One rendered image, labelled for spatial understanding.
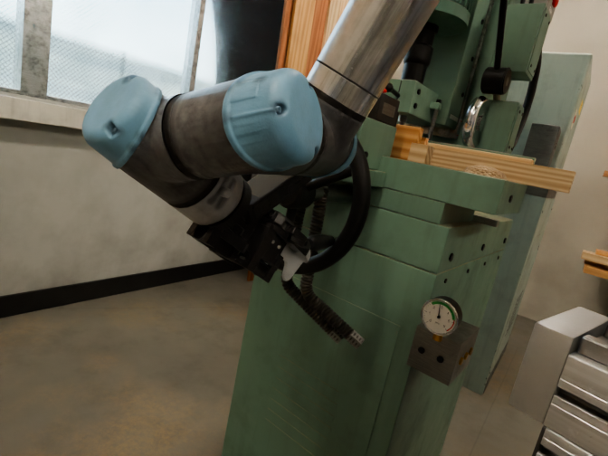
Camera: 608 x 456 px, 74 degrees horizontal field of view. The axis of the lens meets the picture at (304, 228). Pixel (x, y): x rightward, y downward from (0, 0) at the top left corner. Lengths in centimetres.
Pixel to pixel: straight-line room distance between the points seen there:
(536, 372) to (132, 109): 43
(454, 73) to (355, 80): 67
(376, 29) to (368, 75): 4
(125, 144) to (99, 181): 162
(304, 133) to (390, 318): 57
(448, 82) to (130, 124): 83
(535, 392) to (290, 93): 35
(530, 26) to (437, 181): 50
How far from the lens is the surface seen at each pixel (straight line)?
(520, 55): 113
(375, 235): 81
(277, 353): 102
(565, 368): 45
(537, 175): 88
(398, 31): 42
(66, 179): 192
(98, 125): 37
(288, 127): 29
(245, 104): 30
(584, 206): 326
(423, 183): 77
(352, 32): 42
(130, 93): 36
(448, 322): 72
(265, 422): 112
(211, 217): 43
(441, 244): 76
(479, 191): 74
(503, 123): 107
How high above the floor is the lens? 89
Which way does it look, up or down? 12 degrees down
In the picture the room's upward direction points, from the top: 12 degrees clockwise
